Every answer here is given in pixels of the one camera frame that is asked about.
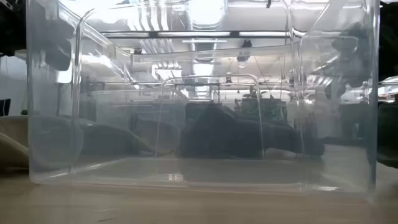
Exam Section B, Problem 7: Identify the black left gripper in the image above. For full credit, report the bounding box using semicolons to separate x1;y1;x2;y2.
43;18;75;72

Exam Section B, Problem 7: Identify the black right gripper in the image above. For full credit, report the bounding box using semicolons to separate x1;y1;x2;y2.
323;23;374;98

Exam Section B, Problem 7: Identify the beige cotton baseball cap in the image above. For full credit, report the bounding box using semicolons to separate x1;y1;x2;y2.
0;114;85;174

